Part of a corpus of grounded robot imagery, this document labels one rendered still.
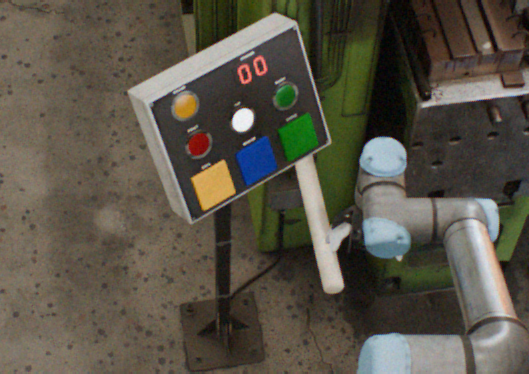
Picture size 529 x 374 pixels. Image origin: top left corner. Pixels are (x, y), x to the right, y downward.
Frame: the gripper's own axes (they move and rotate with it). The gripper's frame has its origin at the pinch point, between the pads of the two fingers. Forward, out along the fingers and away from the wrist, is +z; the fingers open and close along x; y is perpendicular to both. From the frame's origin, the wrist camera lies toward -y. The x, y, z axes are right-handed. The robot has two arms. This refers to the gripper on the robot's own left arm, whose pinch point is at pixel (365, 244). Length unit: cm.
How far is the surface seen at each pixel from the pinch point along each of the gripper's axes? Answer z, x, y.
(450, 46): -5.4, 13.5, -46.9
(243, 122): -15.1, -25.9, -14.5
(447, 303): 93, 28, -38
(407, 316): 93, 18, -33
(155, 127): -21.7, -41.1, -6.5
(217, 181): -8.1, -29.5, -5.1
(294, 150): -5.8, -15.9, -15.8
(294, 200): 58, -16, -43
